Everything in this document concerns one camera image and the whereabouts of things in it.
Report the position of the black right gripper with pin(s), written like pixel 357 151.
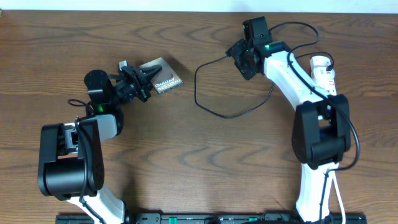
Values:
pixel 235 51

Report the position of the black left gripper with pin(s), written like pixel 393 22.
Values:
pixel 140 81

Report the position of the Galaxy smartphone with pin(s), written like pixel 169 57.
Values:
pixel 165 80

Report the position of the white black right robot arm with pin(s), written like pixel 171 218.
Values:
pixel 321 132

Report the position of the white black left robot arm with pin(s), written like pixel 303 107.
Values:
pixel 71 165

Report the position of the white charger plug adapter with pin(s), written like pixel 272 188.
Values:
pixel 319 61

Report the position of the white power strip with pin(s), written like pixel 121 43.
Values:
pixel 325 78

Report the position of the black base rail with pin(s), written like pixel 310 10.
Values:
pixel 268 217

